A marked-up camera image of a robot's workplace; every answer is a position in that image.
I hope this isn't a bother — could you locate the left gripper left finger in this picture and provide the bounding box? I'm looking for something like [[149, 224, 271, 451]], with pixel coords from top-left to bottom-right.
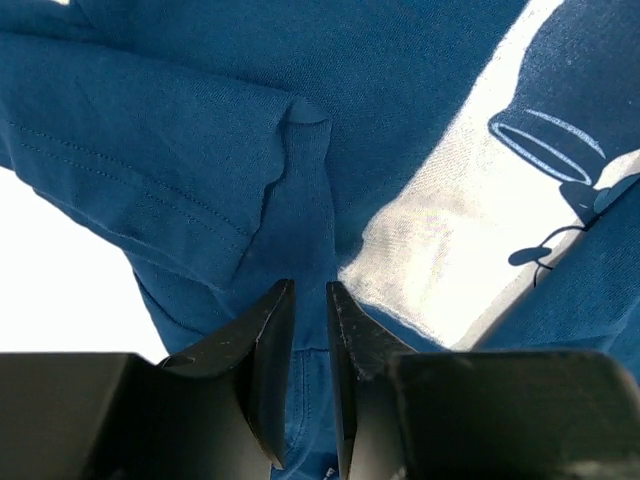
[[1, 280, 295, 479]]

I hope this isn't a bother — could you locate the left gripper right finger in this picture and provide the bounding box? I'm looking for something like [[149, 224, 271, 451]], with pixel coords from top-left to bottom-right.
[[326, 282, 639, 479]]

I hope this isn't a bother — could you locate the blue t shirt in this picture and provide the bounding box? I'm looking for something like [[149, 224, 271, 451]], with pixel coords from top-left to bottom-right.
[[1, 1, 639, 479]]

